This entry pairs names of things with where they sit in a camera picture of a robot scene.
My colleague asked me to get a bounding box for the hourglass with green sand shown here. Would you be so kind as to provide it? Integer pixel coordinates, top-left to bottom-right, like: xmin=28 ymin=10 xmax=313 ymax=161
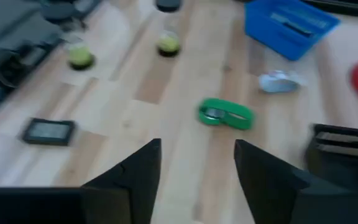
xmin=155 ymin=0 xmax=183 ymax=58

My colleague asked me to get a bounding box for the blue plastic basket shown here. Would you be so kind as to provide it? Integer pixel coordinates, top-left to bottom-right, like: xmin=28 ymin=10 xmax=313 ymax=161
xmin=244 ymin=0 xmax=342 ymax=62

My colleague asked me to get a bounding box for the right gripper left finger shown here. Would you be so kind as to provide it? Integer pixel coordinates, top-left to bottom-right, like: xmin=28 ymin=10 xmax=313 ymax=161
xmin=81 ymin=138 xmax=163 ymax=224

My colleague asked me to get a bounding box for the small white bottle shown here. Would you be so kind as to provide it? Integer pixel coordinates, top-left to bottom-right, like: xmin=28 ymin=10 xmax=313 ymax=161
xmin=257 ymin=69 xmax=301 ymax=95

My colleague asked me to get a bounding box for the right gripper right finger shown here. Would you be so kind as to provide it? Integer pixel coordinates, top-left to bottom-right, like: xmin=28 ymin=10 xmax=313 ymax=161
xmin=233 ymin=139 xmax=311 ymax=224

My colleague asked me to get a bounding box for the black plastic basket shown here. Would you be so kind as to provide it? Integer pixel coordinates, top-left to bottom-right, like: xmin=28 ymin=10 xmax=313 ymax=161
xmin=305 ymin=123 xmax=358 ymax=191

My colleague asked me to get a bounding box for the black round puck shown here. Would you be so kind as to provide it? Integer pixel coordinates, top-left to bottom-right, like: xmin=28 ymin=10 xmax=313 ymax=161
xmin=40 ymin=1 xmax=96 ymax=72

